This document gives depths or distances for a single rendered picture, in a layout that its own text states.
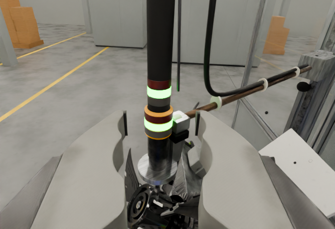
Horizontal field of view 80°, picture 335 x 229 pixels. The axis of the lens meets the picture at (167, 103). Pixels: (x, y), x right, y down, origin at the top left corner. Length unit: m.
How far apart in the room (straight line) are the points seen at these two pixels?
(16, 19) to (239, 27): 6.84
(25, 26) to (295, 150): 8.23
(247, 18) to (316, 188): 5.49
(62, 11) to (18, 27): 5.98
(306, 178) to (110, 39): 7.50
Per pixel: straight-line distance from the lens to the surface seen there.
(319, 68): 0.77
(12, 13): 8.52
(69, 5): 13.97
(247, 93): 0.47
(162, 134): 0.30
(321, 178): 0.67
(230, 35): 5.92
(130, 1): 7.46
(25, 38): 8.48
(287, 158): 0.72
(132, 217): 0.62
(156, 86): 0.27
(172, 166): 0.37
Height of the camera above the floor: 1.73
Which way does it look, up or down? 28 degrees down
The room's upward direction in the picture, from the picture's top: 2 degrees clockwise
